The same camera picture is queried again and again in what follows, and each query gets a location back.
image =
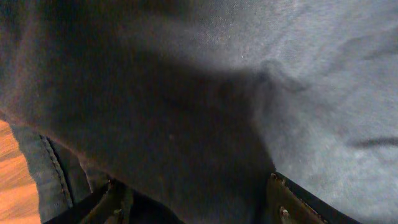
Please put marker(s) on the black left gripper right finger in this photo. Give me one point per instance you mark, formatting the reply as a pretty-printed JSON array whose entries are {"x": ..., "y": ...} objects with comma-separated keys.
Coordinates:
[{"x": 287, "y": 202}]

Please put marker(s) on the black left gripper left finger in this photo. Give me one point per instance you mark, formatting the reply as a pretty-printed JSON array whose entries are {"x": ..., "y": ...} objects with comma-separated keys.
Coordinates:
[{"x": 106, "y": 205}]

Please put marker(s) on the navy blue shorts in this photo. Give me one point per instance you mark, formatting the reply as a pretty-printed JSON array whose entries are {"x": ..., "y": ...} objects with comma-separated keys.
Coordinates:
[{"x": 195, "y": 103}]

